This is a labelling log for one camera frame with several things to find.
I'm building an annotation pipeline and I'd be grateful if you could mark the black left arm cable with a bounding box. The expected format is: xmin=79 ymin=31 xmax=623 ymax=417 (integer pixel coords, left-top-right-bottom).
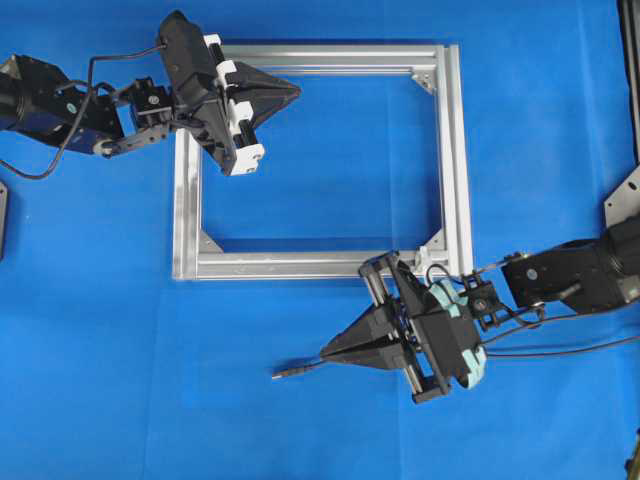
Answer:
xmin=0 ymin=43 xmax=169 ymax=180

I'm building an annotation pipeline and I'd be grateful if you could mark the black post at right edge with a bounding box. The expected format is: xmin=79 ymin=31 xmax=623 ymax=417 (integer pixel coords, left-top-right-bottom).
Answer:
xmin=617 ymin=0 xmax=639 ymax=163

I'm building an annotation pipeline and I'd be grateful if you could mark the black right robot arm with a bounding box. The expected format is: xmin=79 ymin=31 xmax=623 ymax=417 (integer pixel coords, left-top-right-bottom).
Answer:
xmin=319 ymin=217 xmax=639 ymax=403

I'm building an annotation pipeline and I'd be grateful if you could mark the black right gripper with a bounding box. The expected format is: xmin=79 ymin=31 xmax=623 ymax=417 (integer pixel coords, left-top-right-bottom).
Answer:
xmin=320 ymin=252 xmax=487 ymax=404

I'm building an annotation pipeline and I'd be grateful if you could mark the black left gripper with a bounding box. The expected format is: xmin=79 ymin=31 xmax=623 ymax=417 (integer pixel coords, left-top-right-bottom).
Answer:
xmin=156 ymin=10 xmax=301 ymax=176

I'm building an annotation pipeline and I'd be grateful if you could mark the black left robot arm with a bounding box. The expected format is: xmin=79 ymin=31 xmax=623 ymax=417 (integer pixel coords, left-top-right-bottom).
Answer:
xmin=1 ymin=10 xmax=301 ymax=176

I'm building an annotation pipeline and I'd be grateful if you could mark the white string loop clip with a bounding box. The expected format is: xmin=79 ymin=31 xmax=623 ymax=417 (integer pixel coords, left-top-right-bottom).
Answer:
xmin=412 ymin=245 xmax=432 ymax=276

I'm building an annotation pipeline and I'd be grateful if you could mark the square aluminium extrusion frame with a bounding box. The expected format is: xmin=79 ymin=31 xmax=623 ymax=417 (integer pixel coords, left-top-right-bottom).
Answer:
xmin=172 ymin=44 xmax=474 ymax=281

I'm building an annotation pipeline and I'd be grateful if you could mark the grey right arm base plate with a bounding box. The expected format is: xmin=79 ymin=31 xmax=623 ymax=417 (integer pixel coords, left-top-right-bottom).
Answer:
xmin=603 ymin=165 xmax=640 ymax=228

